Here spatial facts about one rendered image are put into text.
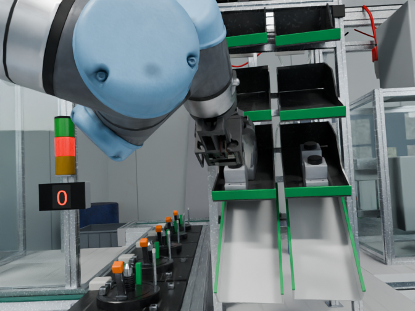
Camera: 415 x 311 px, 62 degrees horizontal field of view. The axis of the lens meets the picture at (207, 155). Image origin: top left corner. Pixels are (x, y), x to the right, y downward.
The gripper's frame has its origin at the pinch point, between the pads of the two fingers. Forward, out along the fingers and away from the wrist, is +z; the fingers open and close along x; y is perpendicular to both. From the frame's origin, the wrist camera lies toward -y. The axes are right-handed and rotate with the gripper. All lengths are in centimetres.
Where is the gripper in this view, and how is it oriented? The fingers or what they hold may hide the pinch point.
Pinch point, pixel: (231, 152)
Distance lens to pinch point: 66.2
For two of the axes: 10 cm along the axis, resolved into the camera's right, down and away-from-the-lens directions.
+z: 2.0, 4.6, 8.6
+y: -0.4, 8.8, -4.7
